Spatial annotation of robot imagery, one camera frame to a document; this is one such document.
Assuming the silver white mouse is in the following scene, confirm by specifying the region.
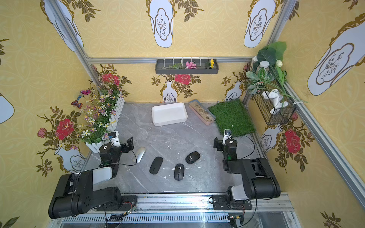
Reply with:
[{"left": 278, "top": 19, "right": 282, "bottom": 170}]
[{"left": 135, "top": 147, "right": 146, "bottom": 163}]

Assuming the rounded black mouse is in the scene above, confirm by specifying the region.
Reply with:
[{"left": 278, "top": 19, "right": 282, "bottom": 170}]
[{"left": 185, "top": 151, "right": 201, "bottom": 164}]

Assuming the white storage box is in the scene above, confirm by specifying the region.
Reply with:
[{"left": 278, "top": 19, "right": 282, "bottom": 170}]
[{"left": 152, "top": 103, "right": 188, "bottom": 126}]

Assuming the black mouse with wheel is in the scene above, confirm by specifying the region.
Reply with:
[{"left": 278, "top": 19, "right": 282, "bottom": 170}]
[{"left": 174, "top": 163, "right": 185, "bottom": 181}]

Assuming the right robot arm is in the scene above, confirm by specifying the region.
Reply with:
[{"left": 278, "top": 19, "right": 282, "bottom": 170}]
[{"left": 213, "top": 138, "right": 281, "bottom": 210}]

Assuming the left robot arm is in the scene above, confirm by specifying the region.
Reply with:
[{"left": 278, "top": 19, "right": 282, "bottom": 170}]
[{"left": 48, "top": 137, "right": 137, "bottom": 219}]

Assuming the green artificial grass mat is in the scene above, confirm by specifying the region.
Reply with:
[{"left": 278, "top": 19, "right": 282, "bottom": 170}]
[{"left": 208, "top": 99, "right": 255, "bottom": 137}]

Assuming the pink tray with stones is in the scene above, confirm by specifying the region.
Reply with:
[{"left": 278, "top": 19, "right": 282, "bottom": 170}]
[{"left": 188, "top": 99, "right": 216, "bottom": 125}]

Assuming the white fence flower planter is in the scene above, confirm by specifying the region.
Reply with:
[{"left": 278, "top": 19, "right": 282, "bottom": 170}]
[{"left": 66, "top": 73, "right": 124, "bottom": 146}]

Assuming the white figurine in basket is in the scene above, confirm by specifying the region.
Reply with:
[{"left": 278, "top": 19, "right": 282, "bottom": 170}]
[{"left": 262, "top": 89, "right": 289, "bottom": 115}]

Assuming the green leafy artificial plant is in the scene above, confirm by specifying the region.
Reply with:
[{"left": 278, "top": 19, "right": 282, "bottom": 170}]
[{"left": 246, "top": 41, "right": 304, "bottom": 103}]

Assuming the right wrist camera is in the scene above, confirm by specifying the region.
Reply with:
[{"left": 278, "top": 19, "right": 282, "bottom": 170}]
[{"left": 223, "top": 129, "right": 232, "bottom": 144}]

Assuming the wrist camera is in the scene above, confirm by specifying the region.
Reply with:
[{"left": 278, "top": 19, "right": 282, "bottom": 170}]
[
  {"left": 223, "top": 129, "right": 232, "bottom": 144},
  {"left": 108, "top": 131, "right": 121, "bottom": 147}
]

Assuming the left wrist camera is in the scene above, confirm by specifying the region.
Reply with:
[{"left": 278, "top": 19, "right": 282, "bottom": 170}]
[{"left": 108, "top": 131, "right": 121, "bottom": 147}]

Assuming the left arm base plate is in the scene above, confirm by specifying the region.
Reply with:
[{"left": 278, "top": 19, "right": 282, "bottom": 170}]
[{"left": 97, "top": 195, "right": 138, "bottom": 212}]

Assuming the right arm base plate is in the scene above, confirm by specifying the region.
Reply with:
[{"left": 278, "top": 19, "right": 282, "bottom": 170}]
[{"left": 208, "top": 195, "right": 252, "bottom": 211}]

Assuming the black wire basket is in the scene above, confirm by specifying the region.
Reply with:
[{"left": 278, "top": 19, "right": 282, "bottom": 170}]
[{"left": 253, "top": 82, "right": 296, "bottom": 125}]

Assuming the grey wall shelf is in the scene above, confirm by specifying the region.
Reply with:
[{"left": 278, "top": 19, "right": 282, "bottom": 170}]
[{"left": 155, "top": 58, "right": 220, "bottom": 75}]

